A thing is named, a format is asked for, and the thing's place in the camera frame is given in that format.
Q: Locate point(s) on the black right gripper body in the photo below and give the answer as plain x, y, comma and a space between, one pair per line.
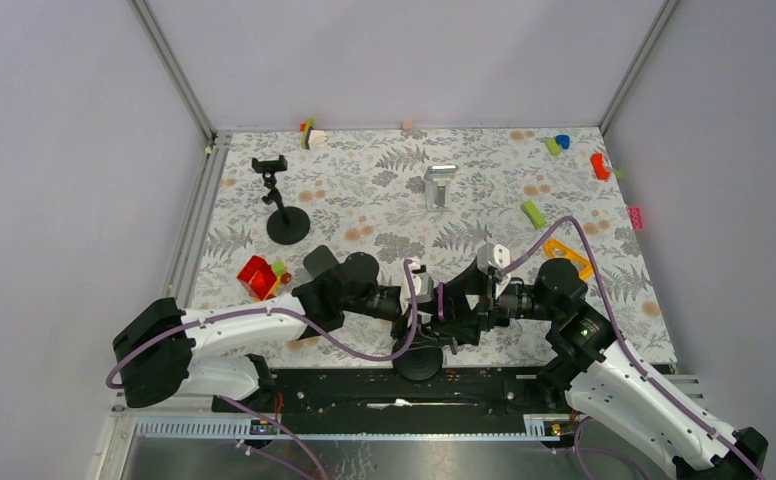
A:
491, 303

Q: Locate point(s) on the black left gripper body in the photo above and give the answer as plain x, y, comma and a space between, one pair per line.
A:
401, 332

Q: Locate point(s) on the black phone stand with phone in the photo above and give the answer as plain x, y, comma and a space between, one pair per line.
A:
425, 356

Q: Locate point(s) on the purple-edged smartphone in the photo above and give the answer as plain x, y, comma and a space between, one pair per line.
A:
440, 298

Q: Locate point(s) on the black round-base phone stand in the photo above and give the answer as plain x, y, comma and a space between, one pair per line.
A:
288, 225

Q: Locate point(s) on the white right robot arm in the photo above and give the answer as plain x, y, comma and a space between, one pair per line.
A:
597, 374

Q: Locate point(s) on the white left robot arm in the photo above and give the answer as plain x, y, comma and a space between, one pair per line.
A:
167, 350

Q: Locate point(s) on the grey stand on wooden base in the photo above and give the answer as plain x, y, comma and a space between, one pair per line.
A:
319, 260

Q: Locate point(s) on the silver metal phone stand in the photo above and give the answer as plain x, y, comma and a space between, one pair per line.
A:
437, 180

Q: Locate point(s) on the green toy block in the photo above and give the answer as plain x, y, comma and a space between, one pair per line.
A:
534, 214

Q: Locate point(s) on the floral patterned mat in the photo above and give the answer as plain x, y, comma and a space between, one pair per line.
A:
365, 192

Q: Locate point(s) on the red toy car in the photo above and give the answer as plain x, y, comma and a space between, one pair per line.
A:
261, 279

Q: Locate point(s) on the lime green block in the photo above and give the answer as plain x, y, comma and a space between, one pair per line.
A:
553, 147

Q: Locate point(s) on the pink lego brick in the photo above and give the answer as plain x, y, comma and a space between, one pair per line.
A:
636, 218

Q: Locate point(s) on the blue heart block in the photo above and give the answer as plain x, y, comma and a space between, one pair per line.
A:
563, 141

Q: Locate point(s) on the red curved block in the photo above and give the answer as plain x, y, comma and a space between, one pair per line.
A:
599, 167

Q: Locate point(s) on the stacked coloured blocks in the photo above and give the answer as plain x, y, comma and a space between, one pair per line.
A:
312, 138

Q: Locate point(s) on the yellow triangular plastic frame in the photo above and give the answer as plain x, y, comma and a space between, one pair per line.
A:
554, 248

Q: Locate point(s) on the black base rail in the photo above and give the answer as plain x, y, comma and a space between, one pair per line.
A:
456, 401

